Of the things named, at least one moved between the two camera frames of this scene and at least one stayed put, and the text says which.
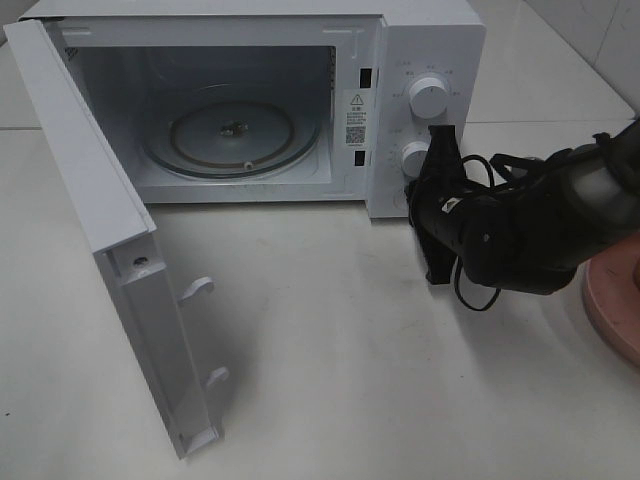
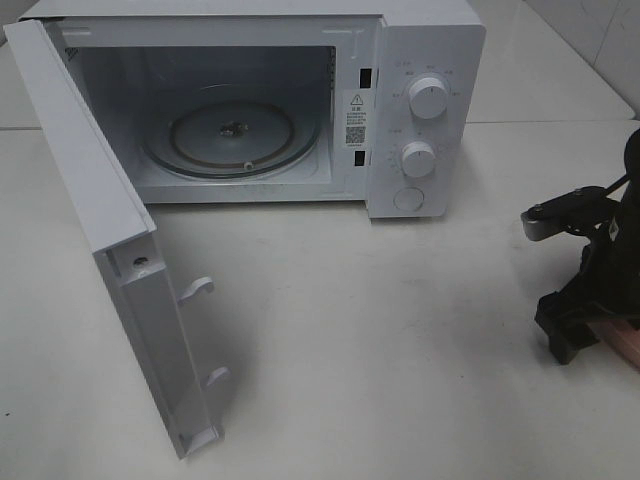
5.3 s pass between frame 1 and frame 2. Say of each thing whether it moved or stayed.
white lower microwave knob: stayed
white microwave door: stayed
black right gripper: moved
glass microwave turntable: stayed
